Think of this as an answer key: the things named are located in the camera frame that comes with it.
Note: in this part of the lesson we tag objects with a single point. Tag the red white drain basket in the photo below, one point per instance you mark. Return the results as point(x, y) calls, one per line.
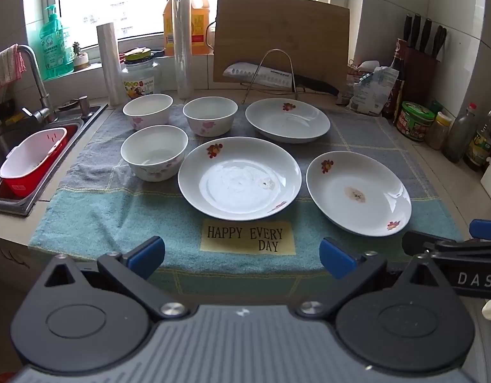
point(30, 155)

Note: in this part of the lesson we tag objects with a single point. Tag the orange cooking oil bottle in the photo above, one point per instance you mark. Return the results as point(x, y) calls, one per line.
point(199, 20)

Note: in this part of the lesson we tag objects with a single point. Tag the tall plastic wrap roll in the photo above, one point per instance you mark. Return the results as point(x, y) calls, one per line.
point(183, 48)

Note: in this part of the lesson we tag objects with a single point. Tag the dark red knife block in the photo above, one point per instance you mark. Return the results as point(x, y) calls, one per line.
point(423, 72)

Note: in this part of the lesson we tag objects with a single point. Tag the white red printed packet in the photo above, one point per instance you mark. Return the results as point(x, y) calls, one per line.
point(355, 71)

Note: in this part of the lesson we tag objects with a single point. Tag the green dish soap bottle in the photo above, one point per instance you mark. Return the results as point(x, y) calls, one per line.
point(54, 48)

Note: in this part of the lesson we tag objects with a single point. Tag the steel sink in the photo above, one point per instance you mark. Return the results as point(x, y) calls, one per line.
point(90, 113)

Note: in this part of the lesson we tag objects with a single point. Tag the dark soy sauce bottle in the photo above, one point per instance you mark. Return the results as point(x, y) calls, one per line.
point(397, 87)

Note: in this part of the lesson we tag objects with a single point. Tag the yellow label bottle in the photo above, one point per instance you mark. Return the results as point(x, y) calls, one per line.
point(478, 147)

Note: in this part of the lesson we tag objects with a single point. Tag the green capped jar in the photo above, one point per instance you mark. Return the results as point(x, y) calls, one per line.
point(436, 107)

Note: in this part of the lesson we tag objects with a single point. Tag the white plate red flower print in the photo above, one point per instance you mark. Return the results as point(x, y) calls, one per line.
point(357, 191)
point(287, 121)
point(237, 179)

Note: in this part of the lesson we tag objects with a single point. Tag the small potted plant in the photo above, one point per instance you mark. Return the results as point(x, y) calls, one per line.
point(81, 60)

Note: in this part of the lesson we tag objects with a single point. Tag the white bowl pink flower print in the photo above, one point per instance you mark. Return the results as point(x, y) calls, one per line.
point(147, 111)
point(209, 117)

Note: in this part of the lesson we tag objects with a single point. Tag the glass jar with lid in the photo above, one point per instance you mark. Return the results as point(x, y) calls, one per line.
point(139, 79)

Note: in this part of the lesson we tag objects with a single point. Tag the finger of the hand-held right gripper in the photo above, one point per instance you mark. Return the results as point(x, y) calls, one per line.
point(436, 245)
point(486, 229)

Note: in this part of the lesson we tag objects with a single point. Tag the white blue printed bag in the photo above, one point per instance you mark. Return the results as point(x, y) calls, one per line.
point(373, 91)

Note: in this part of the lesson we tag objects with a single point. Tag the small yellow lidded jar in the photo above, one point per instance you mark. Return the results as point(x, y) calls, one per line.
point(438, 131)

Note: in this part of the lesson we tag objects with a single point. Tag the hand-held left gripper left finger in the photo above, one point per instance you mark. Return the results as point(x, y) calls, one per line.
point(147, 253)

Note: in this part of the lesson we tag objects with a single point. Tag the clear bottle red cap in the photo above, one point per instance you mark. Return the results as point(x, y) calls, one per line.
point(458, 135)

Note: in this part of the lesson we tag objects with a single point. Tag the metal faucet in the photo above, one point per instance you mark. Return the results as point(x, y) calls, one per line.
point(42, 95)

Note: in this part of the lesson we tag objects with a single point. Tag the green lidded food tub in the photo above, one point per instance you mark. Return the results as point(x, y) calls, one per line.
point(415, 121)

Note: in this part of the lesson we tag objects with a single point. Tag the blue grey checked towel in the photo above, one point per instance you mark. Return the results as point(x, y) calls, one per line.
point(109, 215)

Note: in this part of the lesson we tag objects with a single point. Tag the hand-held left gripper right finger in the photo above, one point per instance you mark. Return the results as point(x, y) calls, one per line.
point(337, 259)

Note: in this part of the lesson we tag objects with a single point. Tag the white bowl pale purple flowers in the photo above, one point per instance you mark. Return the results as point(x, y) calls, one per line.
point(153, 155)

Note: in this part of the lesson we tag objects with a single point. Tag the pink dish cloth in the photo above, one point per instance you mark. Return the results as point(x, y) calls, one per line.
point(6, 68)

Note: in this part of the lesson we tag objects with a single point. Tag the short plastic wrap roll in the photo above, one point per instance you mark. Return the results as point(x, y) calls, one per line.
point(111, 68)

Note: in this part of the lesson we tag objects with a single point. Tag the bamboo cutting board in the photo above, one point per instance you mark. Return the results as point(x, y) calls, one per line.
point(281, 28)

